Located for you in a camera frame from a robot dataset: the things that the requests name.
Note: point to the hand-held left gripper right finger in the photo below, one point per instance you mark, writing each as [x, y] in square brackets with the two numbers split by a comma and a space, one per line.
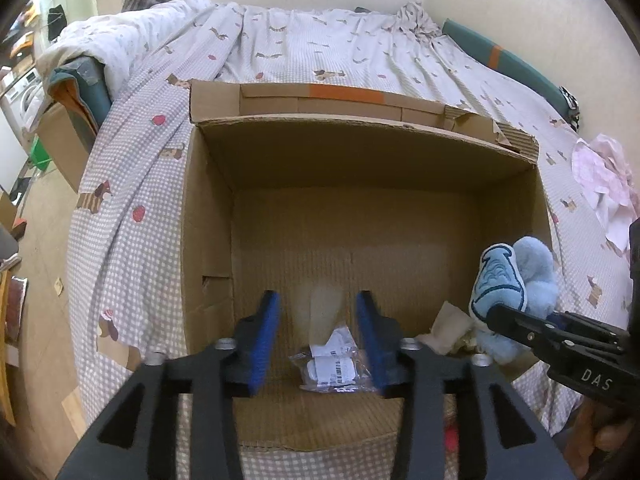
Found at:
[375, 340]

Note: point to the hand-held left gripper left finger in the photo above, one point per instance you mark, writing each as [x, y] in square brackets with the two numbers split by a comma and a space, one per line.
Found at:
[262, 340]

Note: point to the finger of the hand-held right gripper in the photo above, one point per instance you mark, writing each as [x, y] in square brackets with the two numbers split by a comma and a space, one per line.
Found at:
[525, 332]
[590, 327]

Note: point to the clear plastic bag with parts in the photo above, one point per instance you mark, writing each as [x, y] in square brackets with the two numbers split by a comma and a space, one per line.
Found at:
[330, 365]

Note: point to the blue and white plush toy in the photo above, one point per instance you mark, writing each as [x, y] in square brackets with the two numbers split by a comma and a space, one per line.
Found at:
[535, 275]

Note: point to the tan paper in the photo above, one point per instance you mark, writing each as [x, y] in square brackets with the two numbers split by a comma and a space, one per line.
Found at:
[445, 322]

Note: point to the cardboard box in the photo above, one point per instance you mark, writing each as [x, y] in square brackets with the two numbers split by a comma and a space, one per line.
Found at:
[350, 220]

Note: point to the red soft toy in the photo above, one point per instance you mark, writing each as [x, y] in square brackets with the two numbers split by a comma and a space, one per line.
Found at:
[451, 437]

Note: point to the person's right hand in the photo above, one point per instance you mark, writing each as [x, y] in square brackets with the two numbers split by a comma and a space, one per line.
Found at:
[615, 435]

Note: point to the pink clothes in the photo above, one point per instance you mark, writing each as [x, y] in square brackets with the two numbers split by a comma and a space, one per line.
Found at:
[602, 175]

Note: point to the checkered dog print bed sheet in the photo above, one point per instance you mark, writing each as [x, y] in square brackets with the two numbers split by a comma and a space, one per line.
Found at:
[140, 170]

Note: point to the small paper scrap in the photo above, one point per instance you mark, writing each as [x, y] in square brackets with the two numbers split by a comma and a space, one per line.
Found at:
[59, 285]

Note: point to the black and white patterned cloth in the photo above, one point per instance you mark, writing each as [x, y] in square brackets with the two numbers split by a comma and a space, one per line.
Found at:
[569, 107]

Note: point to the yellow wooden chair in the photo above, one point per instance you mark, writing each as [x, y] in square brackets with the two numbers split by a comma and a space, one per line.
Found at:
[6, 340]

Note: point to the teal pillow with orange stripe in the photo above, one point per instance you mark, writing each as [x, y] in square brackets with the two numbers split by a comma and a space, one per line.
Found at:
[505, 60]

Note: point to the green dustpan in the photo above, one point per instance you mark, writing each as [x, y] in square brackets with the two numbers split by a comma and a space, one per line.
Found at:
[41, 155]

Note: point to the teal and orange blanket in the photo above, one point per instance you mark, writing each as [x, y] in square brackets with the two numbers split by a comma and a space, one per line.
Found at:
[85, 90]

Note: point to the folded white printed quilt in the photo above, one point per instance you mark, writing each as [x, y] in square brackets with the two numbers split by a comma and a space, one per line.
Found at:
[115, 35]

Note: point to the white washing machine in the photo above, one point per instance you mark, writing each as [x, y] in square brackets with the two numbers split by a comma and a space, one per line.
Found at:
[27, 95]

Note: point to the black hanging garment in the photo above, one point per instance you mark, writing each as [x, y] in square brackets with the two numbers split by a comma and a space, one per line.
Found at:
[57, 20]

